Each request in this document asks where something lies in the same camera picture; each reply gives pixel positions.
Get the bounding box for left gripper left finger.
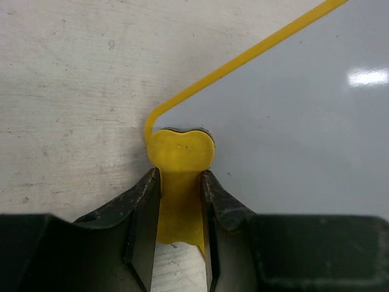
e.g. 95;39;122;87
74;168;160;291

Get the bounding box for yellow whiteboard eraser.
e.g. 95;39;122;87
146;129;215;248

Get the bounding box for yellow-framed small whiteboard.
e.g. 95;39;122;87
145;1;388;218

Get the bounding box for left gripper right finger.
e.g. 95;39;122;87
201;170;258;291

